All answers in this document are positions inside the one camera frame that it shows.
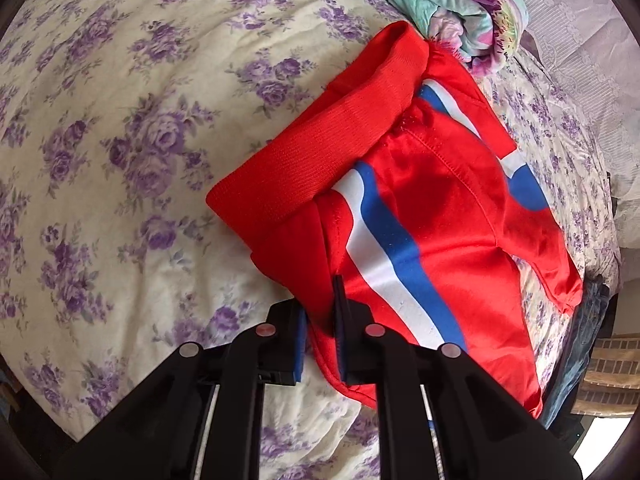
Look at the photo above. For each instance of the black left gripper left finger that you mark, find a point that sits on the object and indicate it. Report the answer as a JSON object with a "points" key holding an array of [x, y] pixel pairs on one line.
{"points": [[199, 413]]}

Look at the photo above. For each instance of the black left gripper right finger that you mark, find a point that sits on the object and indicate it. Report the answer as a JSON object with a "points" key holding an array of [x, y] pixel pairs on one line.
{"points": [[440, 415]]}

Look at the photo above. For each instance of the red pants with blue-white stripe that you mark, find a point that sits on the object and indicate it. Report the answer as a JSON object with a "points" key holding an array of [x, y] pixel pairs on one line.
{"points": [[401, 179]]}

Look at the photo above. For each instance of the beige checkered curtain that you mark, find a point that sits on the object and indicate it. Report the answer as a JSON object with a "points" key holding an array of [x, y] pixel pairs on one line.
{"points": [[610, 387]]}

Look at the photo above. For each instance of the blue denim jeans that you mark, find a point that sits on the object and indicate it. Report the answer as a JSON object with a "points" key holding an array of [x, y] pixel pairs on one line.
{"points": [[578, 342]]}

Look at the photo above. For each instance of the purple floral bed sheet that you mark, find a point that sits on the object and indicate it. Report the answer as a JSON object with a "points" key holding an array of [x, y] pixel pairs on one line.
{"points": [[117, 117]]}

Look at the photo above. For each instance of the folded colourful floral quilt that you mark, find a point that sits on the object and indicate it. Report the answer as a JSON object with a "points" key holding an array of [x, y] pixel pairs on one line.
{"points": [[482, 34]]}

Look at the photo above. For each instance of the white lace headboard cover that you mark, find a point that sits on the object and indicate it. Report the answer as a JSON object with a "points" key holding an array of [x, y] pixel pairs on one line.
{"points": [[591, 51]]}

